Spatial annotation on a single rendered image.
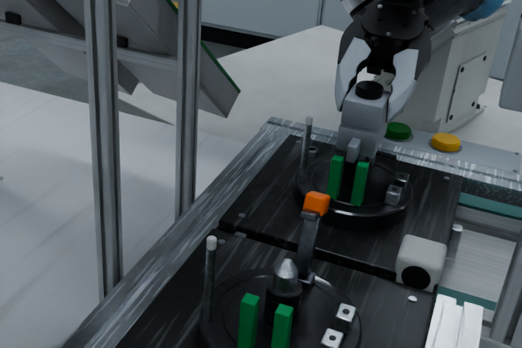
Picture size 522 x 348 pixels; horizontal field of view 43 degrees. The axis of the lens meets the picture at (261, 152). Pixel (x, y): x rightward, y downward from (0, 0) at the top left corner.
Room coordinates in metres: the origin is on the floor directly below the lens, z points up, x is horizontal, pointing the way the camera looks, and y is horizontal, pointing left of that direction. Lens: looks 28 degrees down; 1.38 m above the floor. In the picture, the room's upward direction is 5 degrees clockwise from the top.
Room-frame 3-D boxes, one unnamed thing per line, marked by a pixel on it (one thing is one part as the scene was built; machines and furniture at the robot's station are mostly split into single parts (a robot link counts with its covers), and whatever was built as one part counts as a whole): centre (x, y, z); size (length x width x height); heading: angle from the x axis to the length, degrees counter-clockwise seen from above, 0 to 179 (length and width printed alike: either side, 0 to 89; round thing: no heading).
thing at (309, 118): (0.67, -0.05, 1.03); 0.01 x 0.01 x 0.08
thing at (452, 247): (0.64, -0.23, 0.95); 0.01 x 0.01 x 0.04; 71
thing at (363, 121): (0.67, -0.11, 1.08); 0.08 x 0.04 x 0.07; 161
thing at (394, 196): (0.64, -0.15, 1.00); 0.02 x 0.01 x 0.02; 161
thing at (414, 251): (0.55, -0.17, 0.97); 0.05 x 0.05 x 0.04; 71
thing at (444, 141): (0.85, -0.26, 0.96); 0.04 x 0.04 x 0.02
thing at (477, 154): (0.85, -0.26, 0.93); 0.21 x 0.07 x 0.06; 71
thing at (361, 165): (0.63, -0.11, 1.01); 0.01 x 0.01 x 0.05; 71
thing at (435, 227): (0.68, -0.11, 0.96); 0.24 x 0.24 x 0.02; 71
